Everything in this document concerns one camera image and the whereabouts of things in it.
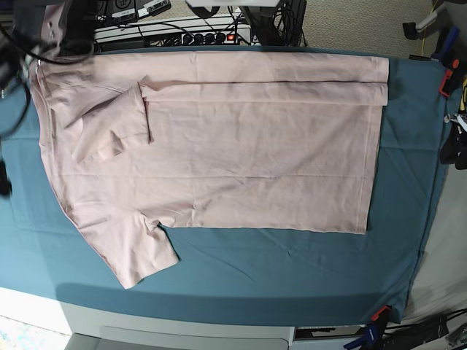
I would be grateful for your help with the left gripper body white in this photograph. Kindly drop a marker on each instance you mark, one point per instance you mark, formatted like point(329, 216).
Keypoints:
point(457, 118)

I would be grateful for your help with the pink T-shirt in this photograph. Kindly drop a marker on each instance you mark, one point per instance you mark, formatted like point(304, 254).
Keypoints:
point(136, 143)

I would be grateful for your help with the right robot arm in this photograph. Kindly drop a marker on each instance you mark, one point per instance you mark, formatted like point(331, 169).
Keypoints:
point(56, 32)

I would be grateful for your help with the orange clamp top right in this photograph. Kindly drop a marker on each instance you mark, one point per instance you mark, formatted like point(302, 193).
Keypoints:
point(450, 79)

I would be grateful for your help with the black power strip bottom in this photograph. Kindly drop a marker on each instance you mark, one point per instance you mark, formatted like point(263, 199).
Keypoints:
point(416, 335)

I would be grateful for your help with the teal table cloth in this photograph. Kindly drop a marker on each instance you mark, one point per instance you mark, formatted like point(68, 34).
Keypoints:
point(246, 276)

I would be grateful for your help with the orange blue clamp bottom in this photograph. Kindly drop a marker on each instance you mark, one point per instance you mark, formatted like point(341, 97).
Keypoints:
point(373, 331)

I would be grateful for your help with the white power strip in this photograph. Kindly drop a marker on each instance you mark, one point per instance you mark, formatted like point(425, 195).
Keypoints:
point(234, 27)

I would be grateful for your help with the grey drawer cabinet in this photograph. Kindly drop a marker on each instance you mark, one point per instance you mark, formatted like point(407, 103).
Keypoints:
point(147, 331)

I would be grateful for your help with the yellow handled pliers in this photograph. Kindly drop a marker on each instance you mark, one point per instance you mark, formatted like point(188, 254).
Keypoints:
point(463, 101)

